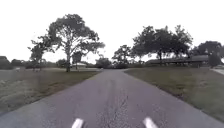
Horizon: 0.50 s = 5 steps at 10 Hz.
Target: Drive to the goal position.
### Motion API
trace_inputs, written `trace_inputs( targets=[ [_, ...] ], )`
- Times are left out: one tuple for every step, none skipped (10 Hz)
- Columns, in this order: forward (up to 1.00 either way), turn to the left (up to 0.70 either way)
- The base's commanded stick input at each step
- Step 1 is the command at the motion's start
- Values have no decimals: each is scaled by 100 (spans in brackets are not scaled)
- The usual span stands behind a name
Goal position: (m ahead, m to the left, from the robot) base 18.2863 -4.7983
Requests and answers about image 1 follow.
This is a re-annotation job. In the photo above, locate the medium tree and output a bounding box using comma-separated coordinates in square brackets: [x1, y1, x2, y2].
[111, 44, 134, 70]

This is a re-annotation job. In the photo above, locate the grey asphalt path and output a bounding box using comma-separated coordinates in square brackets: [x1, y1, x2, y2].
[0, 68, 224, 128]

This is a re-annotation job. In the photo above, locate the small pale building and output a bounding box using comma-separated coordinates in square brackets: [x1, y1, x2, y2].
[71, 62, 88, 70]

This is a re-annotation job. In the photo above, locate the small slender tree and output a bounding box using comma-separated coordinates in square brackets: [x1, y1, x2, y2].
[71, 50, 84, 71]

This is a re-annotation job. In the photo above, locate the large spreading tree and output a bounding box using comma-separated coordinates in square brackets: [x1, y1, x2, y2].
[43, 13, 106, 73]

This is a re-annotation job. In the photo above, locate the large dark tree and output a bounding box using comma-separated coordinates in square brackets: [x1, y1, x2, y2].
[130, 24, 194, 66]

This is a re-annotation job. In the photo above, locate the long low building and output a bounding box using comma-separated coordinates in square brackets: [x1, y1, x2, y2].
[144, 54, 210, 69]

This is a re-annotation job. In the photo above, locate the robot's own part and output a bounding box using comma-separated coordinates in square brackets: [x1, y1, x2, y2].
[71, 117, 85, 128]
[142, 116, 158, 128]

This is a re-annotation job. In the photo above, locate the grass field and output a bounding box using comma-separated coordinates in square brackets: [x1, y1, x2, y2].
[0, 68, 103, 116]
[123, 66, 224, 123]

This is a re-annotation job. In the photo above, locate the row of distant bushes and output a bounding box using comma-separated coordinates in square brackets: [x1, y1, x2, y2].
[10, 58, 68, 70]

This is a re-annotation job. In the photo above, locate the pale path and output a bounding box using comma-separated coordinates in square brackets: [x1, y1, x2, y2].
[210, 67, 224, 76]

